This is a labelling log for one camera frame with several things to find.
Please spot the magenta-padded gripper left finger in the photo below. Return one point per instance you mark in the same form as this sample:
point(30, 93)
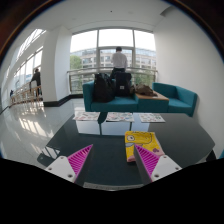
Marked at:
point(80, 160)

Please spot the metal window railing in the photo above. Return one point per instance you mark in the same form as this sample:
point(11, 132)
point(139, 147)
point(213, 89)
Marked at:
point(80, 70)

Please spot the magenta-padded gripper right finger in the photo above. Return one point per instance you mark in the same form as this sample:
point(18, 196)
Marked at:
point(148, 160)

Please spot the large black backpack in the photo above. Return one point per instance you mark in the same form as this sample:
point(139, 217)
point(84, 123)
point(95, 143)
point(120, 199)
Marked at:
point(102, 88)

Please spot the brown jacket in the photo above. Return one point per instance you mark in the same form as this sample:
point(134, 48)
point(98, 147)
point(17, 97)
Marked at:
point(144, 90)

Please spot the teal corner sofa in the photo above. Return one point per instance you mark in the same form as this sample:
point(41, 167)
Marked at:
point(116, 105)

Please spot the orange yellow pink cartoon towel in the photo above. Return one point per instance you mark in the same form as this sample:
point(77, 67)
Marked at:
point(141, 141)

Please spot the wooden sofa side table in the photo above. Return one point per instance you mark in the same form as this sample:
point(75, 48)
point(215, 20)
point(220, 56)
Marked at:
point(160, 97)

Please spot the black backpack with label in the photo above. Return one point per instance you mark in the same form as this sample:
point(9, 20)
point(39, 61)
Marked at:
point(123, 83)

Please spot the person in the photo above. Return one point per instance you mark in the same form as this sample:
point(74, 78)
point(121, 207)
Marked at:
point(36, 80)
point(119, 60)

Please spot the wooden balustrade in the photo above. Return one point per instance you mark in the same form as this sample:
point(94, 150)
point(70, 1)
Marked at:
point(25, 95)

